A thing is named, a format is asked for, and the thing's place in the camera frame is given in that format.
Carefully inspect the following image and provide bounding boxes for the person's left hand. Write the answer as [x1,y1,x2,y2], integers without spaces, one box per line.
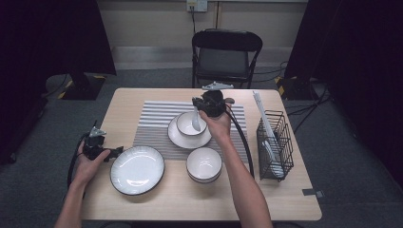
[75,141,111,186]

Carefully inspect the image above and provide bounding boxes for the white bowl brown rim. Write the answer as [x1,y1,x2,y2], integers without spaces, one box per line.
[185,146,223,184]
[176,110,208,137]

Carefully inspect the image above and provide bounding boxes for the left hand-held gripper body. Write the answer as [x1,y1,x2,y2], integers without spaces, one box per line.
[83,126,110,161]

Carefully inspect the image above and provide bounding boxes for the grey white striped placemat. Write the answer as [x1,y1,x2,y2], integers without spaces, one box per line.
[132,100,253,164]

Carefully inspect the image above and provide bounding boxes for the black stand striped base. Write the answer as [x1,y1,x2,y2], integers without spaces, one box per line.
[275,75,313,102]
[58,70,107,102]

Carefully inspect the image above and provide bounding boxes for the black socket cable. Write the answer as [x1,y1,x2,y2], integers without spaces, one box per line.
[189,6,198,35]

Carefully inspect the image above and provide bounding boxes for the black folding chair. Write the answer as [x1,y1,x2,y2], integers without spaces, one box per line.
[191,28,264,89]

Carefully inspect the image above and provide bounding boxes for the grey tape strip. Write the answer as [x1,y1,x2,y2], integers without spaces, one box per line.
[301,188,325,200]

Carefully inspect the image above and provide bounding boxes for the black floor cable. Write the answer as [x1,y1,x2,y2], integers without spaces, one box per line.
[253,61,289,84]
[284,80,332,134]

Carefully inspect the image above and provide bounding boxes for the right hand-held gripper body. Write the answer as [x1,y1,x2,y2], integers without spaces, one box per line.
[201,81,235,119]

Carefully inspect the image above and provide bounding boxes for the person's right hand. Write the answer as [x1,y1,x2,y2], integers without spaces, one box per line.
[199,105,233,143]

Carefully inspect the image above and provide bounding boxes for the black wire cutlery basket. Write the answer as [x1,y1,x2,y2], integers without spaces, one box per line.
[256,109,296,182]

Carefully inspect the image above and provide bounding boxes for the white ceramic spoon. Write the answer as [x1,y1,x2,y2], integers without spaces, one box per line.
[191,105,202,132]
[262,141,285,179]

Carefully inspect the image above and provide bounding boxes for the white wall socket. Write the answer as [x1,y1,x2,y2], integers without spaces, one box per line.
[185,0,208,13]

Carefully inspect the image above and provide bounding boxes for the black curtain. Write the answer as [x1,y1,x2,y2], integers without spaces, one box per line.
[0,0,117,165]
[283,0,403,188]

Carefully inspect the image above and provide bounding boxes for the white plate black rim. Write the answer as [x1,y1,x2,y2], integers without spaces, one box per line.
[166,112,213,150]
[109,145,165,197]

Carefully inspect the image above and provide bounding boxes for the grey round floor base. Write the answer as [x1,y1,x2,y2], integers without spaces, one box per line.
[44,74,74,98]

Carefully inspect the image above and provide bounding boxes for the left hand-held gripper cable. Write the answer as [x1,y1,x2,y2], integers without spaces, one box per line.
[67,132,91,191]

